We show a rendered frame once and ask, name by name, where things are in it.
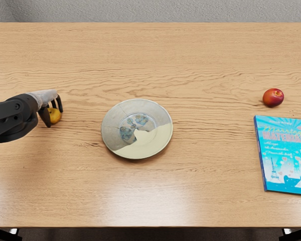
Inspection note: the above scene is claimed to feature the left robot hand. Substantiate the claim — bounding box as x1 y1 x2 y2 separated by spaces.
26 89 64 128

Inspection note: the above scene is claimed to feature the yellow fruit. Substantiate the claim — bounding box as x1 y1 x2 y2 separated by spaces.
47 107 63 125

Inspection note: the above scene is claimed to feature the patterned grey cream plate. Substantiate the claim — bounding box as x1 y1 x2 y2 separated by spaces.
101 98 174 160

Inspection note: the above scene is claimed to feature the red nectarine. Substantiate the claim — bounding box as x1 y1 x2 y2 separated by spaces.
262 88 284 108

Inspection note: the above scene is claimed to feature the turquoise book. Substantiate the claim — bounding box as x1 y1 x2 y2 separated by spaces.
253 115 301 196

